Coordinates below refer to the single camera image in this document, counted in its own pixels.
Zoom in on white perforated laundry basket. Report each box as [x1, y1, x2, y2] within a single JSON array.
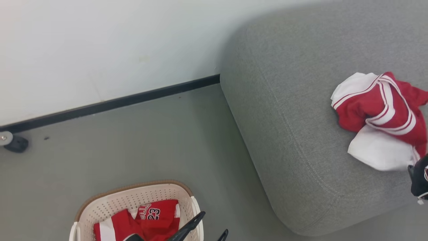
[[69, 180, 205, 241]]

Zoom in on black baseboard strip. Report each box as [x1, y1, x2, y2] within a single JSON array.
[[0, 74, 221, 134]]

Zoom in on white and red striped garment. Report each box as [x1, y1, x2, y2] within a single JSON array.
[[330, 71, 428, 172]]

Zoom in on red jersey number 23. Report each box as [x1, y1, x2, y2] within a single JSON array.
[[135, 199, 181, 240]]

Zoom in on red shorts white stripe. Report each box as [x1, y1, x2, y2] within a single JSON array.
[[93, 209, 145, 241]]

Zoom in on grey fabric sofa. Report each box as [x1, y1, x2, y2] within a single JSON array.
[[219, 0, 428, 237]]

